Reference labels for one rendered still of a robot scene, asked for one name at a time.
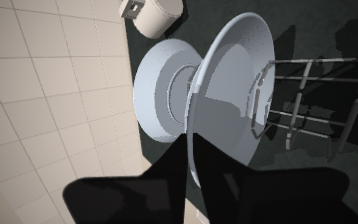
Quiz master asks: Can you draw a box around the white round plate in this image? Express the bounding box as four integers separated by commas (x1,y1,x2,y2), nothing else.
133,39,203,143
184,12,275,187

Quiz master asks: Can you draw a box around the grey mug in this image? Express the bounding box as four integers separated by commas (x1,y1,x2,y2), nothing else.
119,0,183,39

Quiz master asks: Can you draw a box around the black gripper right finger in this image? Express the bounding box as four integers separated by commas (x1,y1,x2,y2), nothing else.
193,133,350,224

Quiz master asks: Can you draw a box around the grey metal dish rack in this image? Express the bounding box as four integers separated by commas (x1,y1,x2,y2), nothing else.
251,58,358,163

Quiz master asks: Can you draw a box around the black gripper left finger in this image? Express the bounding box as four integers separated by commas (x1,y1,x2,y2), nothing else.
62,133,188,224

